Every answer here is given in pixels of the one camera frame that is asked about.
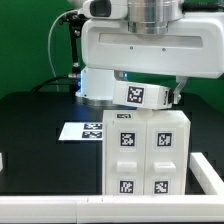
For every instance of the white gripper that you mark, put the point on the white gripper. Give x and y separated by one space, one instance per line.
166 37

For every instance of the white rectangular cabinet box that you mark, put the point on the white rectangular cabinet box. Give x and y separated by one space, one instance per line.
140 95

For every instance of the white cabinet body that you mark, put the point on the white cabinet body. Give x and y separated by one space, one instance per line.
146 116

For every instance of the white cabinet door panel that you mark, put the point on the white cabinet door panel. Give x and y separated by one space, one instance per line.
166 158

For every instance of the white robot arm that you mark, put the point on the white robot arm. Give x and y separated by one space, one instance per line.
99 83

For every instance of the white flat marker sheet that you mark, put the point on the white flat marker sheet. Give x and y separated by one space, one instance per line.
81 131

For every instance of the white part at left edge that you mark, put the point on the white part at left edge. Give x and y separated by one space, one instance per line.
1 162

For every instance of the black camera stand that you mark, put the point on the black camera stand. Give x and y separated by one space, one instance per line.
75 21

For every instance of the white table border frame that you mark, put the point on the white table border frame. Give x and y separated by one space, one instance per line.
208 207

